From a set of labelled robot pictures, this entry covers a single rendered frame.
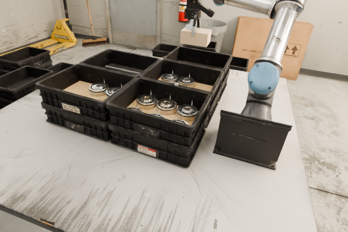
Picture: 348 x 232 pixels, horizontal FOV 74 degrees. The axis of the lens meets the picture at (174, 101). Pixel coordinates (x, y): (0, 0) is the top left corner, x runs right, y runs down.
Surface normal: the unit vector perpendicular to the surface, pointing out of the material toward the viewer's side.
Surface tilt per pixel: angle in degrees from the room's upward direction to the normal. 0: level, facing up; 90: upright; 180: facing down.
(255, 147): 90
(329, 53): 90
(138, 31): 90
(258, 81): 55
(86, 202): 0
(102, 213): 0
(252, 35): 79
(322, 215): 0
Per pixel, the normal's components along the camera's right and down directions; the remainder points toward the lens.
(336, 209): 0.05, -0.85
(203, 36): -0.32, 0.48
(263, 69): -0.36, -0.14
